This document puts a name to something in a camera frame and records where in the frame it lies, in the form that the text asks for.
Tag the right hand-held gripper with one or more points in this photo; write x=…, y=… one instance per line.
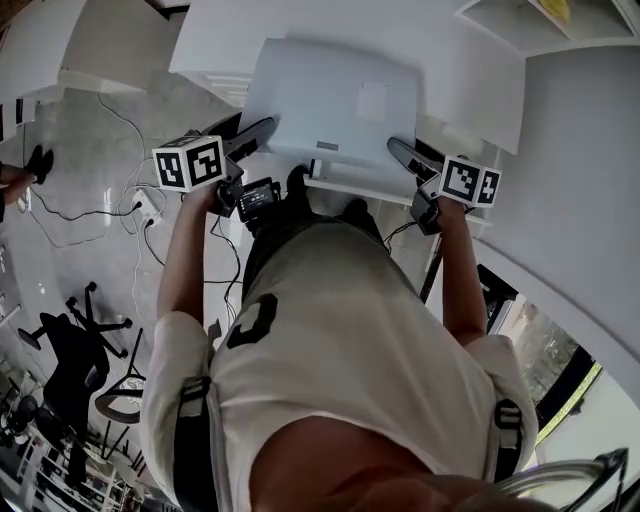
x=465, y=182

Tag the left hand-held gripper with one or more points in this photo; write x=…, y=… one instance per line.
x=190, y=165

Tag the person's left forearm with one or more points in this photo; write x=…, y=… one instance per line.
x=187, y=250

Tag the person's right forearm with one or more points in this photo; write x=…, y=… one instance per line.
x=462, y=270

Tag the small white drawer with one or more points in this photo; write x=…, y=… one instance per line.
x=230, y=86
x=225, y=76
x=237, y=97

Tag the black device with screen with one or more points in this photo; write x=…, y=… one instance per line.
x=257, y=199

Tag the person's left black shoe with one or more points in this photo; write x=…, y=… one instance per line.
x=298, y=180

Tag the person's black shoe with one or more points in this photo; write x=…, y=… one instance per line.
x=298, y=180
x=357, y=207

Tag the person's right black shoe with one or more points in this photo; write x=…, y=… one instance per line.
x=357, y=207

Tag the dark metal pole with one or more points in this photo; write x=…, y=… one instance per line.
x=431, y=270

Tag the white power strip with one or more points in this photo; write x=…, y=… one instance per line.
x=147, y=206

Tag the white shelf unit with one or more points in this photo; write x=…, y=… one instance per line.
x=500, y=22

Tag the white cabinet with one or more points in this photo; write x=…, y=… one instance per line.
x=100, y=45

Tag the yellow object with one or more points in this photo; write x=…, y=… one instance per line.
x=555, y=7

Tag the person's white t-shirt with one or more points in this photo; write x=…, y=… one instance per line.
x=350, y=350

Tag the white appliance with black panel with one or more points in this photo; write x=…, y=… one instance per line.
x=25, y=111

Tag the black framed window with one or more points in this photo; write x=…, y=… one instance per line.
x=555, y=360

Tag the black office chair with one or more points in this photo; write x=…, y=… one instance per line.
x=70, y=365

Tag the wooden chair with patterned cushion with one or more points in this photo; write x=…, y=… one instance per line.
x=117, y=412

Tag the person's neck and chest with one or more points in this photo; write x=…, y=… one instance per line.
x=325, y=465

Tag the metal headset frame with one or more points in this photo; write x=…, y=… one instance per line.
x=570, y=469

